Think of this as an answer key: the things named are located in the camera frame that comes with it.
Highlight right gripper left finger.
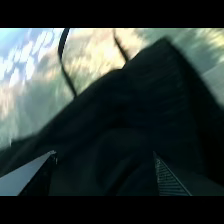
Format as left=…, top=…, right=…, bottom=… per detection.
left=0, top=149, right=58, bottom=197

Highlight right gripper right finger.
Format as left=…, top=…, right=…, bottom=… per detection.
left=152, top=150, right=224, bottom=197

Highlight black pants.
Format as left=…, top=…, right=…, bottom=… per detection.
left=0, top=36, right=224, bottom=197

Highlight black cable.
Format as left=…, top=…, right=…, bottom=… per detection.
left=57, top=28, right=79, bottom=99
left=112, top=28, right=131, bottom=65

